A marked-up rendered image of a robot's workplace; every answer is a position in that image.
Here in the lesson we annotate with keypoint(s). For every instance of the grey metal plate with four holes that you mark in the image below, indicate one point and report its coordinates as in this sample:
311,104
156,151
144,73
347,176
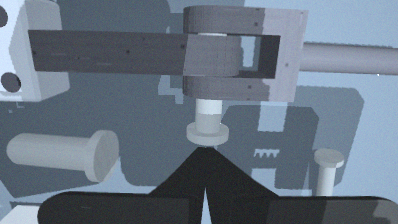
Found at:
18,79

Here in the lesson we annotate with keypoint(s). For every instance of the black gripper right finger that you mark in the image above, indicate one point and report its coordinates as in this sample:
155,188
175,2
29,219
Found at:
235,198

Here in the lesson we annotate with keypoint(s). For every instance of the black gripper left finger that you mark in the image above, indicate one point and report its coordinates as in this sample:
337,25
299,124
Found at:
163,205

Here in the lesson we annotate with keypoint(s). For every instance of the grey headed pin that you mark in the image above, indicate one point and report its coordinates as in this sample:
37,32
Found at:
329,160
207,129
97,156

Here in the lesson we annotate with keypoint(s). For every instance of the dark grey flat bar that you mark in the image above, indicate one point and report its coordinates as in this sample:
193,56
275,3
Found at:
135,53

